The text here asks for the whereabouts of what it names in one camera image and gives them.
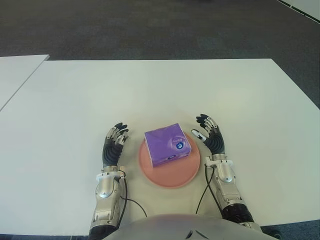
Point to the white floor strip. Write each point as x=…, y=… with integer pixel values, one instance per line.
x=305, y=7

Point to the pink round plate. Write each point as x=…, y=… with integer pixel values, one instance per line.
x=170, y=177

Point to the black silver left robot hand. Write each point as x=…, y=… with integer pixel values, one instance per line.
x=111, y=153

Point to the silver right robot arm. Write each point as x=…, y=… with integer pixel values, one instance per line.
x=227, y=180

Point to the purple tissue paper pack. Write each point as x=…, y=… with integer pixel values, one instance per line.
x=162, y=142

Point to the grey robot torso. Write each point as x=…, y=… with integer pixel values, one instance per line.
x=175, y=227

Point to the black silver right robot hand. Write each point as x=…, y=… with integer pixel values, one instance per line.
x=217, y=142

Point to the white neighbouring table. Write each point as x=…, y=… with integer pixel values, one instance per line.
x=15, y=70

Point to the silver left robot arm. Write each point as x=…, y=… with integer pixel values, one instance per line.
x=106, y=190

